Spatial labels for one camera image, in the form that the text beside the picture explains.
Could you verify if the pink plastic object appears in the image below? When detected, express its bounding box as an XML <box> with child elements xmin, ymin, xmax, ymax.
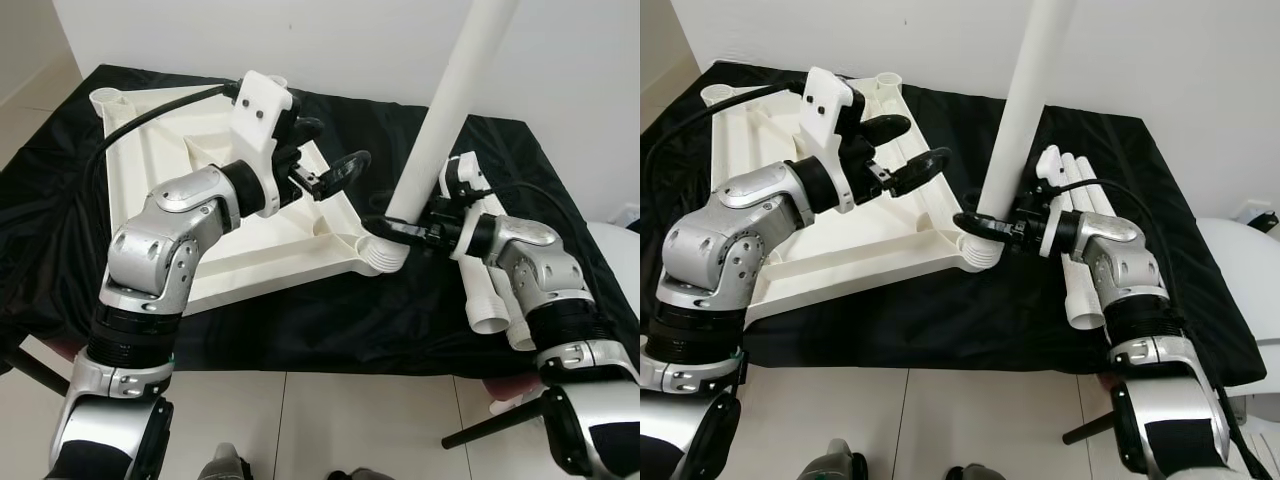
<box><xmin>484</xmin><ymin>375</ymin><xmax>543</xmax><ymax>417</ymax></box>

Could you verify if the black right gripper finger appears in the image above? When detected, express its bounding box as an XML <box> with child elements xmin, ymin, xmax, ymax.
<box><xmin>362</xmin><ymin>215</ymin><xmax>436</xmax><ymax>248</ymax></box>
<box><xmin>952</xmin><ymin>211</ymin><xmax>1021</xmax><ymax>245</ymax></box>

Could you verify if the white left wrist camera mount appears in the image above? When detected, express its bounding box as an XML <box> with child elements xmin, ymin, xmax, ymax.
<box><xmin>800</xmin><ymin>66</ymin><xmax>853</xmax><ymax>213</ymax></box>
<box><xmin>232</xmin><ymin>72</ymin><xmax>296</xmax><ymax>216</ymax></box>

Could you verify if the grey left robot foot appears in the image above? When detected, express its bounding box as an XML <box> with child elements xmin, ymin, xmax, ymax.
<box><xmin>805</xmin><ymin>440</ymin><xmax>866</xmax><ymax>480</ymax></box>
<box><xmin>205</xmin><ymin>445</ymin><xmax>251</xmax><ymax>480</ymax></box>

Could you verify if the black table cloth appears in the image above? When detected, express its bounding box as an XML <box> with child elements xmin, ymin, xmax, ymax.
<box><xmin>640</xmin><ymin>60</ymin><xmax>1269</xmax><ymax>386</ymax></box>
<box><xmin>0</xmin><ymin>63</ymin><xmax>641</xmax><ymax>379</ymax></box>

